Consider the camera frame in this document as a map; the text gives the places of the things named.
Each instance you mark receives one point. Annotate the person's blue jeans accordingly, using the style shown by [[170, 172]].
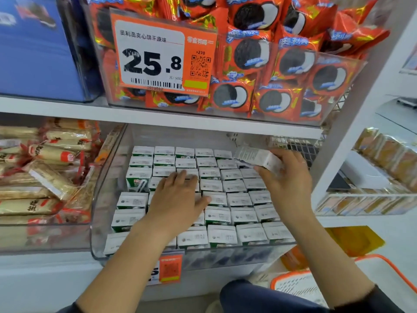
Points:
[[273, 298]]

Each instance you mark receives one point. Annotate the person's left forearm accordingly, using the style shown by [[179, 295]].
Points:
[[124, 280]]

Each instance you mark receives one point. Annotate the blueberry juice carton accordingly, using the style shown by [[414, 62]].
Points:
[[257, 157]]

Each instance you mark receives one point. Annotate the small orange price tag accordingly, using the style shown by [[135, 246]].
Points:
[[166, 269]]

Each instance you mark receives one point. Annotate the person's right hand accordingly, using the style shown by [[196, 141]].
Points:
[[290, 185]]

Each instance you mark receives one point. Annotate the clear plastic display bin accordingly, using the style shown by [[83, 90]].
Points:
[[42, 234], [101, 238]]

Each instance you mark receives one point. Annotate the large white orange price tag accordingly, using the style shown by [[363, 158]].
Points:
[[150, 58]]

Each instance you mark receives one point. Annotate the yellow orange snack packet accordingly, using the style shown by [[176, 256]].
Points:
[[339, 247]]

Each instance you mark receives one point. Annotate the blue cardboard display box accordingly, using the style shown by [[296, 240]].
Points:
[[39, 52]]

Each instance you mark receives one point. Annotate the person's left hand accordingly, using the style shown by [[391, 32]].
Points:
[[173, 208]]

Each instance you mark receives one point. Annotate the stack of red cookie packets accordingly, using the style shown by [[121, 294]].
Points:
[[280, 62]]

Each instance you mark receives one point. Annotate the person's right forearm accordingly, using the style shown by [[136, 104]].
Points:
[[332, 264]]

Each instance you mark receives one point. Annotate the white flat box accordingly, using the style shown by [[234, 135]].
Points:
[[365, 171]]

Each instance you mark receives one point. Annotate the pile of yellow wafer bars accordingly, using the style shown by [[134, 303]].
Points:
[[42, 172]]

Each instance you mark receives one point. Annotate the rows of white juice cartons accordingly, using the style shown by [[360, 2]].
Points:
[[228, 212]]

